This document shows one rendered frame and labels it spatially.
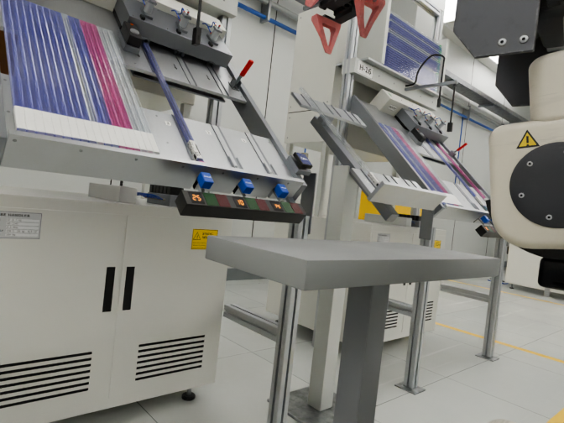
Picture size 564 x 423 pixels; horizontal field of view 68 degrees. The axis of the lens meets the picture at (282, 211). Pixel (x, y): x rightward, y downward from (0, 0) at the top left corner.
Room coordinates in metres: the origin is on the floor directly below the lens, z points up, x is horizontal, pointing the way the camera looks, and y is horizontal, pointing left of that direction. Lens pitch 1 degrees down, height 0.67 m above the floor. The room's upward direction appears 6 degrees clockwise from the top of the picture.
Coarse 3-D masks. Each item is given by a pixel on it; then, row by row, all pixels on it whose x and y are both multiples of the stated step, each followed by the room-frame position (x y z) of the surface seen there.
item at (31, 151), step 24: (24, 144) 0.68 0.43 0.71; (48, 144) 0.70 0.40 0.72; (72, 144) 0.72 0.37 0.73; (96, 144) 0.75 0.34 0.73; (24, 168) 0.72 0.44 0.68; (48, 168) 0.74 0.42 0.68; (72, 168) 0.76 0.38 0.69; (96, 168) 0.78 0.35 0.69; (120, 168) 0.81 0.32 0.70; (144, 168) 0.83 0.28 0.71; (168, 168) 0.86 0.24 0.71; (192, 168) 0.89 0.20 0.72; (216, 168) 0.92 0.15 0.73; (240, 192) 1.02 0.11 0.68; (264, 192) 1.06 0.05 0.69
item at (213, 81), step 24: (48, 0) 1.07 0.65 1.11; (72, 0) 1.15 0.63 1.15; (0, 24) 0.89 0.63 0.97; (96, 24) 1.12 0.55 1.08; (120, 48) 1.11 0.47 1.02; (168, 48) 1.28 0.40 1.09; (144, 72) 1.10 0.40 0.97; (168, 72) 1.16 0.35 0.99; (192, 72) 1.25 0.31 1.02; (216, 72) 1.35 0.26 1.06; (216, 96) 1.33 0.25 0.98; (240, 96) 1.32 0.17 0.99
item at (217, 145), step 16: (144, 112) 0.95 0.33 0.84; (160, 112) 0.99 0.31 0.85; (160, 128) 0.95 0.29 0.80; (176, 128) 0.98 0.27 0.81; (192, 128) 1.02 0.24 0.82; (208, 128) 1.07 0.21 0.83; (224, 128) 1.11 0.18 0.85; (160, 144) 0.90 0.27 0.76; (176, 144) 0.94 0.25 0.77; (208, 144) 1.01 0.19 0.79; (224, 144) 1.05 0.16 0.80; (240, 144) 1.10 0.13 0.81; (256, 144) 1.15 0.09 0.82; (272, 144) 1.21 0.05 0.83; (208, 160) 0.96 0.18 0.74; (224, 160) 1.00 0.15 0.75; (240, 160) 1.04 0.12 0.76; (256, 160) 1.09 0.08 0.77; (272, 160) 1.14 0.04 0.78; (288, 176) 1.12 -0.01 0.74
